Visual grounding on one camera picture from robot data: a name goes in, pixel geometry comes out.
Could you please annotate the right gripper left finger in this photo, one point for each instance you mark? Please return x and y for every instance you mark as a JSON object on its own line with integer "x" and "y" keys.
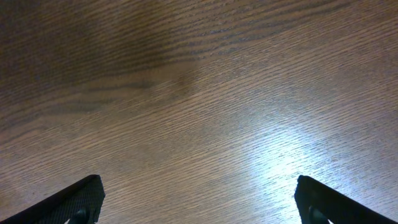
{"x": 80, "y": 202}

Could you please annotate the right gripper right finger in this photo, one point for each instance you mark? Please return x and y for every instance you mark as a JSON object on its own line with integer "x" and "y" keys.
{"x": 318, "y": 203}

